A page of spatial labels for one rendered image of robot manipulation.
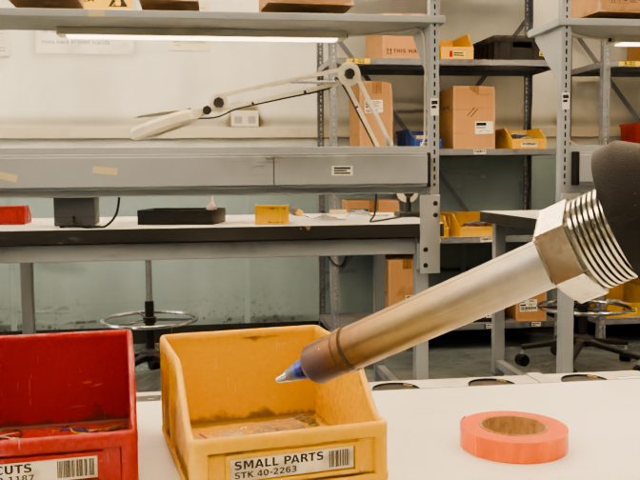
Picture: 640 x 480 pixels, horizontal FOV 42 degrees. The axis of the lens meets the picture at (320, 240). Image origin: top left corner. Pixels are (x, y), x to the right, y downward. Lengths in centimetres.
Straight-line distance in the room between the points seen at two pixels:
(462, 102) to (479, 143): 22
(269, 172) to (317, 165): 14
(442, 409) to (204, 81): 405
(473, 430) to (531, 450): 4
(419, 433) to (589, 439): 10
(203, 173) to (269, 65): 224
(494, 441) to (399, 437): 6
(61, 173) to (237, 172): 48
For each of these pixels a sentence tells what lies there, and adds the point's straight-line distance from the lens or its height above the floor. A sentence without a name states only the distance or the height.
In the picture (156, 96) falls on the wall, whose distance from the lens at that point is 454.
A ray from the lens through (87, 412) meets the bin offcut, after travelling 54.
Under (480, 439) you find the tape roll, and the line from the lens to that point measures 47.
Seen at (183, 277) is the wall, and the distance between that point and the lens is 455.
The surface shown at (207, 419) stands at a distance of 52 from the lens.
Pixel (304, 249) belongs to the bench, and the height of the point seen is 68.
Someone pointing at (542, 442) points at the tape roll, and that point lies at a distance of 47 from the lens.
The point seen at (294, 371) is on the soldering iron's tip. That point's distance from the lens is 16.
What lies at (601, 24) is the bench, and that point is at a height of 134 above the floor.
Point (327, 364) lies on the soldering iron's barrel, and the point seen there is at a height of 87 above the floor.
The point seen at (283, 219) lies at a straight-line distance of 249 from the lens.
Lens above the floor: 90
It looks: 5 degrees down
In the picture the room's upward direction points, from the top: 1 degrees counter-clockwise
